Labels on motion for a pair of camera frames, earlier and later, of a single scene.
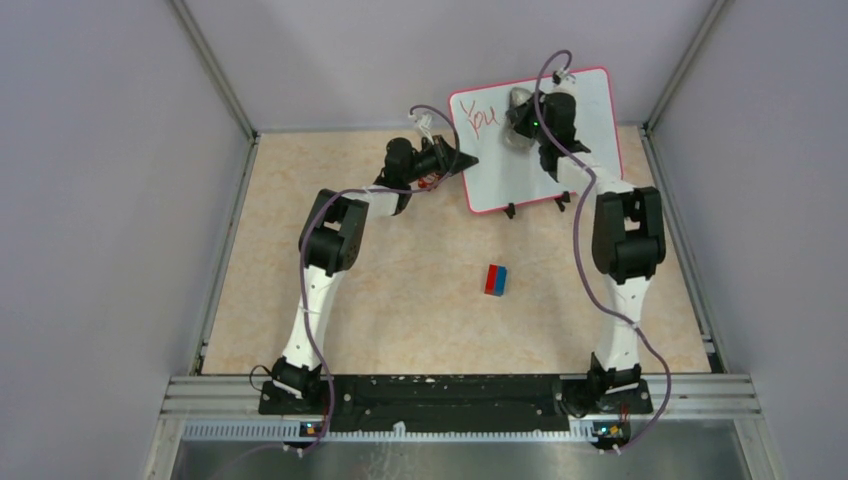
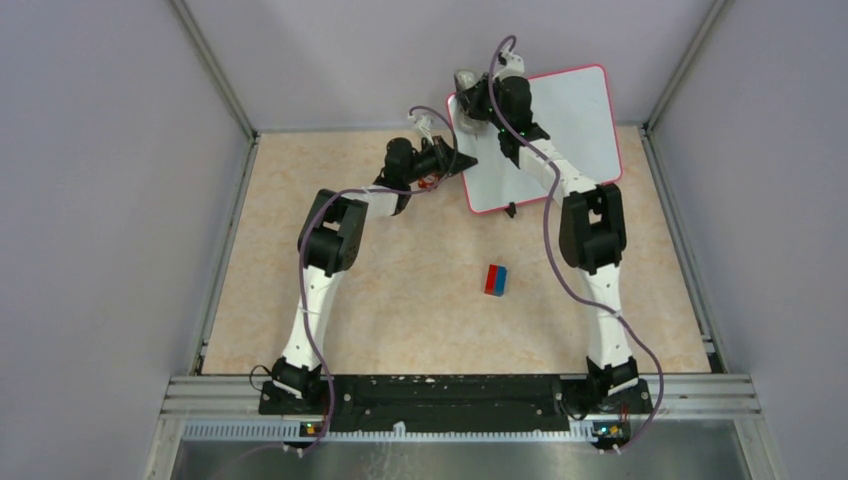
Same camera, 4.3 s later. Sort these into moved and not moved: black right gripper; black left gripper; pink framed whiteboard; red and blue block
Moved: black right gripper
Not moved: pink framed whiteboard; red and blue block; black left gripper
